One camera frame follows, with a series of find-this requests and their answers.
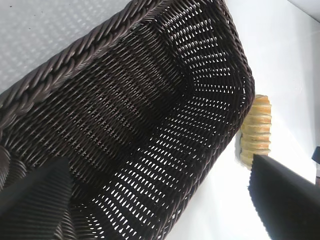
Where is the long spiral bread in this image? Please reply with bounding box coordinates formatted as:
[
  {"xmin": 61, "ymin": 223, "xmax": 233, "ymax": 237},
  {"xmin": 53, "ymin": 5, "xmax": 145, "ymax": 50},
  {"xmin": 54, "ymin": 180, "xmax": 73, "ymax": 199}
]
[{"xmin": 239, "ymin": 94, "xmax": 273, "ymax": 171}]

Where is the dark brown wicker basket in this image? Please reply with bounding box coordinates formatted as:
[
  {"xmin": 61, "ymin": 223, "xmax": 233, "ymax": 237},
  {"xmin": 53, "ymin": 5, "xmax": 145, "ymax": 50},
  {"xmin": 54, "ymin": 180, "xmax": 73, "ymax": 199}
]
[{"xmin": 0, "ymin": 0, "xmax": 256, "ymax": 240}]

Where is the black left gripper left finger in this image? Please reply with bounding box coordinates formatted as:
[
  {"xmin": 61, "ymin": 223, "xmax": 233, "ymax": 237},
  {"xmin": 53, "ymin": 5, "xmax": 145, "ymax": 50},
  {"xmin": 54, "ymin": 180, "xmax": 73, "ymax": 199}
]
[{"xmin": 0, "ymin": 157, "xmax": 74, "ymax": 240}]

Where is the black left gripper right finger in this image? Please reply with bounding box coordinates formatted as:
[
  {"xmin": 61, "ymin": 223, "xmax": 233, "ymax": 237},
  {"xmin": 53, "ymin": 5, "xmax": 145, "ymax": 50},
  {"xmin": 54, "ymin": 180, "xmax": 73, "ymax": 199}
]
[{"xmin": 247, "ymin": 153, "xmax": 320, "ymax": 240}]

